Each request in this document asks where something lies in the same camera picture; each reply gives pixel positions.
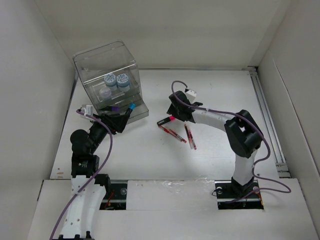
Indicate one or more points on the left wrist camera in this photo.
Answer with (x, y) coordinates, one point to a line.
(87, 110)

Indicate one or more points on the blue jar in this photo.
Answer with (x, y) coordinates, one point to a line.
(110, 81)
(123, 82)

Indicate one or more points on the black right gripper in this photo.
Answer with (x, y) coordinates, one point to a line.
(172, 110)

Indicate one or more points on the blue cap highlighter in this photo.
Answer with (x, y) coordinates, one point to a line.
(130, 108)

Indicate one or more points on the pink cap highlighter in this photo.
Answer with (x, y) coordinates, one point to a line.
(165, 120)

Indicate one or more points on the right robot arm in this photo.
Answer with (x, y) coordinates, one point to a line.
(241, 130)

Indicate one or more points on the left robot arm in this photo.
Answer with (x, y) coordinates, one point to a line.
(88, 185)

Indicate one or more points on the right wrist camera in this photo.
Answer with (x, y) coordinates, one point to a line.
(190, 95)

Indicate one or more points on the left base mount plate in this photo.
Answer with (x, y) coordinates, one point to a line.
(116, 197)

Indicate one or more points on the purple cap highlighter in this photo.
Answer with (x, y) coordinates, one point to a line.
(111, 109)

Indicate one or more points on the blue jar back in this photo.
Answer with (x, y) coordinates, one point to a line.
(110, 81)

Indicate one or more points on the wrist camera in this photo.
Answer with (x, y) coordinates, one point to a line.
(87, 110)
(190, 95)

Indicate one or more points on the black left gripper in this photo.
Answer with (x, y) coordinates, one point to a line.
(115, 121)

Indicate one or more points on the aluminium rail right side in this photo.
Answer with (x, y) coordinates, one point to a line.
(269, 129)

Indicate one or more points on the blue jar front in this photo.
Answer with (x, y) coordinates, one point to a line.
(123, 82)

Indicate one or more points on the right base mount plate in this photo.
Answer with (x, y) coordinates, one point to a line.
(228, 199)

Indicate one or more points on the red pen with clip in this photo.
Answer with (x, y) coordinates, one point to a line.
(192, 138)

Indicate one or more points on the base mount plate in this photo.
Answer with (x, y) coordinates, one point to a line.
(116, 197)
(228, 199)

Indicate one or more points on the dark red gel pen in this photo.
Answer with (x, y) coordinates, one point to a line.
(188, 137)

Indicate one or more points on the clear plastic organizer box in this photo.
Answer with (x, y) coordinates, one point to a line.
(94, 63)

